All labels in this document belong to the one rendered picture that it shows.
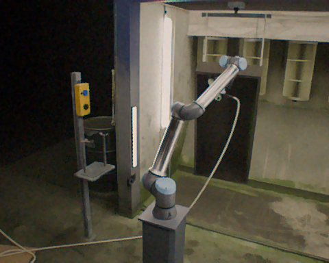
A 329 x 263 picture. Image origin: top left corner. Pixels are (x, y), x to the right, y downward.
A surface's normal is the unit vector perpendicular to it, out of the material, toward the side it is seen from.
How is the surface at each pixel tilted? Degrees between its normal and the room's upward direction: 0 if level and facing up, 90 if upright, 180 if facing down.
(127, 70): 90
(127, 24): 90
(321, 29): 90
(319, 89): 90
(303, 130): 57
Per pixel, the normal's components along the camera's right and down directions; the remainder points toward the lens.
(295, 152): -0.34, -0.29
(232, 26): -0.43, 0.28
